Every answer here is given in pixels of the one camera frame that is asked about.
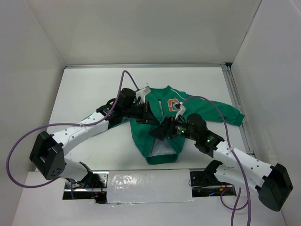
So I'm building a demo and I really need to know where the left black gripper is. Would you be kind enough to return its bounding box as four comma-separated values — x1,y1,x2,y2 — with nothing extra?
122,100,159,125

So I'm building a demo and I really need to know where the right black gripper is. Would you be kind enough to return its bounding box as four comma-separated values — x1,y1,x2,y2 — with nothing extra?
149,114,198,141

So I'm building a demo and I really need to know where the green jacket with white lining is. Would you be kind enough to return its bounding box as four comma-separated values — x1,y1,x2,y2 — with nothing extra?
129,86,245,164

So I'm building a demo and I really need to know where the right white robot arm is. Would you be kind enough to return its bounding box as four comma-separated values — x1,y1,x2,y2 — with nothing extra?
149,113,293,211

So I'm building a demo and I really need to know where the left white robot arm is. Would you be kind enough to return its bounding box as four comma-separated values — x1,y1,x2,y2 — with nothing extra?
30,87,159,188

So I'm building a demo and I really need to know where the white taped cover plate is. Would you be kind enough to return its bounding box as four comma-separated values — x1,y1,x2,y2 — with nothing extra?
106,169,194,204

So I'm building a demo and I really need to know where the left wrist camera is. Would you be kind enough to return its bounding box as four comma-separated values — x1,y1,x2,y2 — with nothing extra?
136,87,151,104

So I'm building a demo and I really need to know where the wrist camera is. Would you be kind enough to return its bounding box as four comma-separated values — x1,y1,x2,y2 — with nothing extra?
136,87,151,104
173,102,186,120

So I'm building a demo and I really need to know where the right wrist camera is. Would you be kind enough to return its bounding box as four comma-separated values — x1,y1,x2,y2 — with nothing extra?
173,102,186,120

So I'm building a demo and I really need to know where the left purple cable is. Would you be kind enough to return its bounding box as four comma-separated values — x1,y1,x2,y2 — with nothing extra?
6,70,142,200

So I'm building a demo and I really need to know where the purple cable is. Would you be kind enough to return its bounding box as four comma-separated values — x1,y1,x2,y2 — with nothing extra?
182,95,252,226
6,70,142,200

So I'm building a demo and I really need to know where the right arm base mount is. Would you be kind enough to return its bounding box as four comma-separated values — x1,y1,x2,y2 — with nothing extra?
188,160,236,198

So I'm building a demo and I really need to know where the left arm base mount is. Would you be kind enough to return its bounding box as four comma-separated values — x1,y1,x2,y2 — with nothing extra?
63,171,109,203

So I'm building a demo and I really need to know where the aluminium frame rail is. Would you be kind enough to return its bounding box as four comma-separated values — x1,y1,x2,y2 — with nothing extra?
222,63,255,153

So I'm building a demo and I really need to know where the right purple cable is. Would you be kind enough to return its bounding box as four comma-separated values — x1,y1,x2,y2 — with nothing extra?
182,95,252,226

